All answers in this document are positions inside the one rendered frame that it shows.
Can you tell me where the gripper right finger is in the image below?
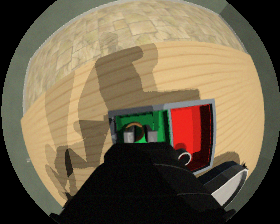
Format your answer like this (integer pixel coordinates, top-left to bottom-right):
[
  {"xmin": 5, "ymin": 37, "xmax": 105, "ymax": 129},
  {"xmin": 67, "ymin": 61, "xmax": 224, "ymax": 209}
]
[{"xmin": 144, "ymin": 125, "xmax": 157, "ymax": 143}]

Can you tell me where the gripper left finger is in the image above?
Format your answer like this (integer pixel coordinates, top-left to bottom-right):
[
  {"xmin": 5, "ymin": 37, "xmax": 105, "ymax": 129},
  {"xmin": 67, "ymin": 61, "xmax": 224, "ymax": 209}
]
[{"xmin": 123, "ymin": 125, "xmax": 137, "ymax": 143}]

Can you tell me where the grey round turntable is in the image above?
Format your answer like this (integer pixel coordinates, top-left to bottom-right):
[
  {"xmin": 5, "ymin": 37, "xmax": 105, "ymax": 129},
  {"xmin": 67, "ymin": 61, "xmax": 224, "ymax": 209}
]
[{"xmin": 198, "ymin": 161, "xmax": 249, "ymax": 208}]

